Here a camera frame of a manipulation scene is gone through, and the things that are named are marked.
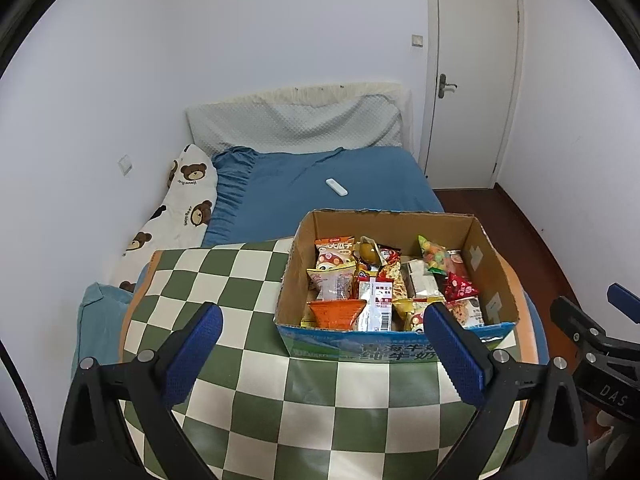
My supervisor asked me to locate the green white checkered mat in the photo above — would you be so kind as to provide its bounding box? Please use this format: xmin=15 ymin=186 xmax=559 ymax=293
xmin=122 ymin=237 xmax=538 ymax=480

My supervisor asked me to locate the grey quilted pillow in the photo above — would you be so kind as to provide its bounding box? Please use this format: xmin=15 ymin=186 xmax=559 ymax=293
xmin=185 ymin=81 xmax=413 ymax=157

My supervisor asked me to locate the pile of mixed snacks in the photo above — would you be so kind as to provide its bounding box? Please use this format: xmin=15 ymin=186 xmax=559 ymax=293
xmin=300 ymin=234 xmax=486 ymax=333

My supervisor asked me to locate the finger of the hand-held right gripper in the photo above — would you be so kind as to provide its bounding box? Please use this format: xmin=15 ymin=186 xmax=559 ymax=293
xmin=606 ymin=283 xmax=640 ymax=324
xmin=550 ymin=296 xmax=609 ymax=357

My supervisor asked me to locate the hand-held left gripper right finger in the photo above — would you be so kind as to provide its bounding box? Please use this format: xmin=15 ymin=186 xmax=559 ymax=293
xmin=424 ymin=301 xmax=586 ymax=480

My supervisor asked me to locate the black cable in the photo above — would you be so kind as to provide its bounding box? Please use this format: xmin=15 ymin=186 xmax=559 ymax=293
xmin=0 ymin=342 xmax=57 ymax=480

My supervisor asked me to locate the teal cushion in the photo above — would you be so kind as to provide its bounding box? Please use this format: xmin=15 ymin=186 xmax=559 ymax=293
xmin=70 ymin=282 xmax=136 ymax=378

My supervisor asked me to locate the white door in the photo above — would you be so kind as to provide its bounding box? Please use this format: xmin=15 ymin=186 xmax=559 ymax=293
xmin=425 ymin=0 xmax=525 ymax=188

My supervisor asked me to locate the cardboard box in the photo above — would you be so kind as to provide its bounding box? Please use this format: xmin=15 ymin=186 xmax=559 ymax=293
xmin=273 ymin=209 xmax=521 ymax=363

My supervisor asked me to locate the bear printed pillow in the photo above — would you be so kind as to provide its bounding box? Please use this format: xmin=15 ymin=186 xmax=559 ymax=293
xmin=112 ymin=144 xmax=219 ymax=293

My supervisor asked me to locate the blue bed sheet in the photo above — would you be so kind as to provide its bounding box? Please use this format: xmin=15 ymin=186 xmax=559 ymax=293
xmin=200 ymin=146 xmax=446 ymax=248

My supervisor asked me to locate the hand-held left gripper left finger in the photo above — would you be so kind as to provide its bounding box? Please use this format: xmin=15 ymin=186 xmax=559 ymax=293
xmin=57 ymin=301 xmax=224 ymax=480

